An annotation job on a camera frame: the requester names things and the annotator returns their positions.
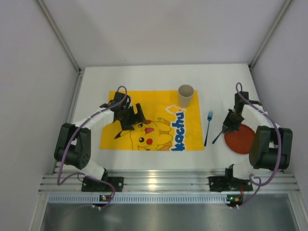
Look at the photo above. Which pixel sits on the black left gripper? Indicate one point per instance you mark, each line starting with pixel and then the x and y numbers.
pixel 134 116

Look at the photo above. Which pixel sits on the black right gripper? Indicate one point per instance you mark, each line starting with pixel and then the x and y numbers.
pixel 229 122

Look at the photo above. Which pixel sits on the blue metallic spoon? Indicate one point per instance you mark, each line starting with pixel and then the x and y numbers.
pixel 216 138

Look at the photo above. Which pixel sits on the blue metallic fork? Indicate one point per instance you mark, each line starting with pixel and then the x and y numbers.
pixel 209 118

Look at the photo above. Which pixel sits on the yellow Pikachu cloth placemat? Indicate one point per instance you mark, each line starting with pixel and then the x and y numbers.
pixel 169 127

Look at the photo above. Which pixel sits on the beige paper cup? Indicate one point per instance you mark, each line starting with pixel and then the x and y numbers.
pixel 185 93

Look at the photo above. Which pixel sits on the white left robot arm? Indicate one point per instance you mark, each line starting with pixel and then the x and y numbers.
pixel 76 142

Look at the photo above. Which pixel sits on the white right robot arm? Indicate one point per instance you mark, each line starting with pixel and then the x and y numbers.
pixel 269 145

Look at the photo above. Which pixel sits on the red-orange plate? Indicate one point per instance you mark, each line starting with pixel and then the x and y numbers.
pixel 240 141

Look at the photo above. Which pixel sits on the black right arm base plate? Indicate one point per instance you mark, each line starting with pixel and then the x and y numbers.
pixel 224 184

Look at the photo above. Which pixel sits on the left aluminium corner post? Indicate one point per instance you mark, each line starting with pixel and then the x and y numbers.
pixel 48 16

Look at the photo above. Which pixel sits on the aluminium corner post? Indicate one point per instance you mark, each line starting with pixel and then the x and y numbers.
pixel 48 16
pixel 272 30

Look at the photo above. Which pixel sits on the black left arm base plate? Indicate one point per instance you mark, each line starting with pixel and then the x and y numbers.
pixel 89 185

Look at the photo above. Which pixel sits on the aluminium mounting rail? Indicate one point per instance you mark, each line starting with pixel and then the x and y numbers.
pixel 158 181

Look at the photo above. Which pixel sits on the slotted grey cable duct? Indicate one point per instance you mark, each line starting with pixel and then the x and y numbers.
pixel 138 199

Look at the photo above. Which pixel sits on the right aluminium corner post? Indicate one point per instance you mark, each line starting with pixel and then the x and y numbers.
pixel 272 30

